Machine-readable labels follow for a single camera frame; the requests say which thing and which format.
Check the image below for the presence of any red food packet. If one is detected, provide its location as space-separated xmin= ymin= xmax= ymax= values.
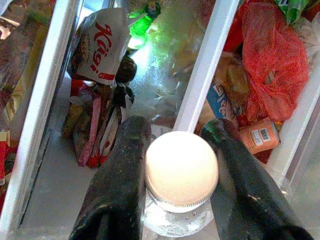
xmin=0 ymin=139 xmax=16 ymax=206

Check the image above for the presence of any white fridge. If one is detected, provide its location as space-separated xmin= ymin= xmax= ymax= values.
xmin=0 ymin=0 xmax=320 ymax=240

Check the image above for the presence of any orange barcode container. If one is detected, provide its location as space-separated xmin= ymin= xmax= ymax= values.
xmin=238 ymin=118 xmax=281 ymax=155

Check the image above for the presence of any red white snack packet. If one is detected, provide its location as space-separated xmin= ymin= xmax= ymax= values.
xmin=61 ymin=79 xmax=136 ymax=169

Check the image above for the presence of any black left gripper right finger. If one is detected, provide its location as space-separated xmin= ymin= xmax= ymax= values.
xmin=199 ymin=118 xmax=316 ymax=240

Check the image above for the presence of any shiny foil packet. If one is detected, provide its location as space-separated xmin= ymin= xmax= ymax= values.
xmin=0 ymin=0 xmax=54 ymax=127

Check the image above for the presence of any black round jar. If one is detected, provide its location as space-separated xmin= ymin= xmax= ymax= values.
xmin=115 ymin=55 xmax=139 ymax=84

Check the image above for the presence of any white Kägi snack bag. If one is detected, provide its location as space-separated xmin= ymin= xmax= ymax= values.
xmin=67 ymin=6 xmax=132 ymax=85

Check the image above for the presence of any green glass bottle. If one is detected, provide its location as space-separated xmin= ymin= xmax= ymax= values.
xmin=126 ymin=0 xmax=162 ymax=50

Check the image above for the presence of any clear white-capped water bottle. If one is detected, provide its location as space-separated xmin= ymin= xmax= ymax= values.
xmin=141 ymin=131 xmax=220 ymax=238

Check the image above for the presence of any green snack packet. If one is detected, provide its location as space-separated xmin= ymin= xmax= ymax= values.
xmin=274 ymin=0 xmax=314 ymax=25

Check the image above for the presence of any white plastic bag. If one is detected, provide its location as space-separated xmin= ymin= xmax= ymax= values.
xmin=296 ymin=16 xmax=320 ymax=66

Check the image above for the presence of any brown bread packet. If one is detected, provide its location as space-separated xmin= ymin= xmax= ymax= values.
xmin=214 ymin=53 xmax=251 ymax=101

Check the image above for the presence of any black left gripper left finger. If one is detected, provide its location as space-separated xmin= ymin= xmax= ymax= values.
xmin=67 ymin=115 xmax=153 ymax=240

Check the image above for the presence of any red mesh bag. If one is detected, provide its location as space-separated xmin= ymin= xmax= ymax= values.
xmin=224 ymin=0 xmax=311 ymax=124

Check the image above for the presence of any blue food packet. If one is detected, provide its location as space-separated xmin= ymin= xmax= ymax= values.
xmin=205 ymin=82 xmax=241 ymax=124

